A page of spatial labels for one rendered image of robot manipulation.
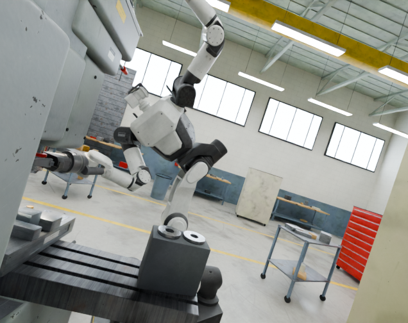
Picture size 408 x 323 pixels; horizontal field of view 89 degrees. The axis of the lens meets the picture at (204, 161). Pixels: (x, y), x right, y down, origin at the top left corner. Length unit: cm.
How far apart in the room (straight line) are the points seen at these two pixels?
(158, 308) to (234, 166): 793
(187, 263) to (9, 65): 71
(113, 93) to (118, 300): 831
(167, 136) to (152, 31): 854
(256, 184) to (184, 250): 590
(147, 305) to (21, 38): 74
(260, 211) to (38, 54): 661
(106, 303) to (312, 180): 959
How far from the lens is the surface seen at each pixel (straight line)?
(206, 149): 118
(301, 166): 970
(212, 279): 149
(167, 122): 106
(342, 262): 584
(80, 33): 72
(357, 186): 1137
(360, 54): 658
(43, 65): 42
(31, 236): 90
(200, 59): 106
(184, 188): 117
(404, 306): 156
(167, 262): 82
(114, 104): 876
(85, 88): 83
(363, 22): 784
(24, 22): 39
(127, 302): 83
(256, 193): 666
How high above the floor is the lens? 143
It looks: 1 degrees down
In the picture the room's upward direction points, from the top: 18 degrees clockwise
